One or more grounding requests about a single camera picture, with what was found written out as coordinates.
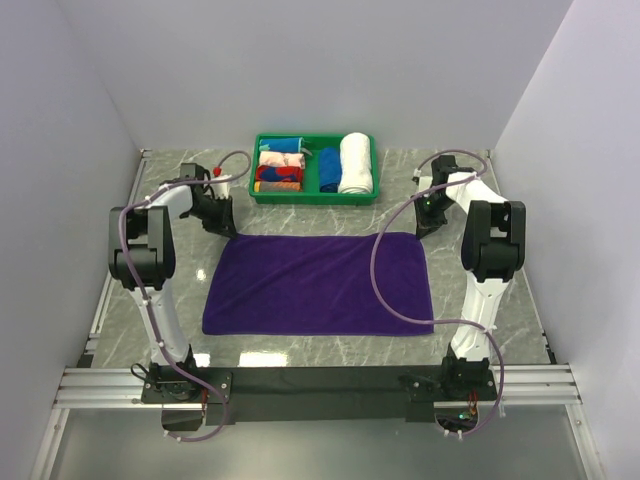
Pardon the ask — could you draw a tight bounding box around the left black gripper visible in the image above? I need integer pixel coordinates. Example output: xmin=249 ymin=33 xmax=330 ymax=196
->
xmin=186 ymin=194 xmax=238 ymax=238

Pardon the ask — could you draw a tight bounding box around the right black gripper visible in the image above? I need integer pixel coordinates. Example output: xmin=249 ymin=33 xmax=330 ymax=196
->
xmin=410 ymin=193 xmax=454 ymax=240

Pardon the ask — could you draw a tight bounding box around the purple towel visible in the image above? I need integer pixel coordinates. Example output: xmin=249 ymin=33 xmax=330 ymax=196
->
xmin=202 ymin=232 xmax=434 ymax=337

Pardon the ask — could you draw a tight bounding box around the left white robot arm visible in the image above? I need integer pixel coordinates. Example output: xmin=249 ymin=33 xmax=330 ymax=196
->
xmin=108 ymin=163 xmax=237 ymax=402

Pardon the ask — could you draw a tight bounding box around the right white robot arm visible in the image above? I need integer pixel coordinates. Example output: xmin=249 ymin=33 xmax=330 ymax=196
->
xmin=413 ymin=150 xmax=526 ymax=399

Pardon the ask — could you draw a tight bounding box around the orange grey rolled towel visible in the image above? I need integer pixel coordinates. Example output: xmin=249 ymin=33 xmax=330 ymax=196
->
xmin=254 ymin=181 xmax=303 ymax=193

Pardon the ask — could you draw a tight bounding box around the red blue rolled towel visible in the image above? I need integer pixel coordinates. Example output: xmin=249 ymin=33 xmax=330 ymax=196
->
xmin=255 ymin=165 xmax=304 ymax=183

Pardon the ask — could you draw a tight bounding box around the pink rolled towel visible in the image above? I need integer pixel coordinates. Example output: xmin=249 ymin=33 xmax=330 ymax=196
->
xmin=258 ymin=151 xmax=306 ymax=169

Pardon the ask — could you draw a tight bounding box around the white rolled towel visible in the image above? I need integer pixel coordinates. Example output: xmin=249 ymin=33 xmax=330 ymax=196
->
xmin=338 ymin=132 xmax=373 ymax=194

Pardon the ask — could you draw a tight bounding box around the green plastic tray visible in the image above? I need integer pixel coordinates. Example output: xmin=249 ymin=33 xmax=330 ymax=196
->
xmin=248 ymin=133 xmax=379 ymax=206

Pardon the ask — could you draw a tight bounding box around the teal blue rolled towel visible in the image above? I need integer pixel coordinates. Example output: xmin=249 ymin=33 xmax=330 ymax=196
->
xmin=258 ymin=136 xmax=307 ymax=154

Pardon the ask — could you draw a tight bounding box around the black base bar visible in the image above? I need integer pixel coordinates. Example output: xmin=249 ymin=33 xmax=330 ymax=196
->
xmin=141 ymin=364 xmax=498 ymax=425

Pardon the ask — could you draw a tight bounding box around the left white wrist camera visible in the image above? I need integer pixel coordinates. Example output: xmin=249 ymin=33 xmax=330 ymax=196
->
xmin=209 ymin=174 xmax=232 ymax=200

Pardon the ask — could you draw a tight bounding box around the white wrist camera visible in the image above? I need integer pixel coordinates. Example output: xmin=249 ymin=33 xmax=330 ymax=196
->
xmin=412 ymin=169 xmax=433 ymax=198
xmin=209 ymin=174 xmax=232 ymax=200

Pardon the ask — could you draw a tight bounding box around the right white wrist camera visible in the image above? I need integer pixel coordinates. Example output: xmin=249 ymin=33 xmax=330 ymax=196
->
xmin=412 ymin=169 xmax=433 ymax=198

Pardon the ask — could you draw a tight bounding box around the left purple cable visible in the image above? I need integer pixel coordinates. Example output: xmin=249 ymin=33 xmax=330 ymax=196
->
xmin=117 ymin=149 xmax=253 ymax=445

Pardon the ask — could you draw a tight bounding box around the purple cable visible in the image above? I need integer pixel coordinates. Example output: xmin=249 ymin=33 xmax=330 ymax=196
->
xmin=117 ymin=149 xmax=253 ymax=445
xmin=369 ymin=147 xmax=507 ymax=437

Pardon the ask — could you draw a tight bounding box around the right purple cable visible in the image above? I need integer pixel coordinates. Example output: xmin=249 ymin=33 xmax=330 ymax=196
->
xmin=369 ymin=147 xmax=507 ymax=437

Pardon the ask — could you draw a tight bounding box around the left aluminium side rail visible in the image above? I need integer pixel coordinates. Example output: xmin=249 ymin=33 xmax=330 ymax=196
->
xmin=77 ymin=149 xmax=151 ymax=368

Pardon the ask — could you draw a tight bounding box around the aluminium side rail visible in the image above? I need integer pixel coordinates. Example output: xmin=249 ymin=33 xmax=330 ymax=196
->
xmin=487 ymin=149 xmax=559 ymax=365
xmin=77 ymin=149 xmax=151 ymax=368

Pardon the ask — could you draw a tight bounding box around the right aluminium side rail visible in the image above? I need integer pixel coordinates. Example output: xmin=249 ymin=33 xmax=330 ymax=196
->
xmin=487 ymin=149 xmax=559 ymax=365

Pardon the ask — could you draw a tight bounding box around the aluminium front rail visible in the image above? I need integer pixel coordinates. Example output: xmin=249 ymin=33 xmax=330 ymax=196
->
xmin=53 ymin=365 xmax=582 ymax=409

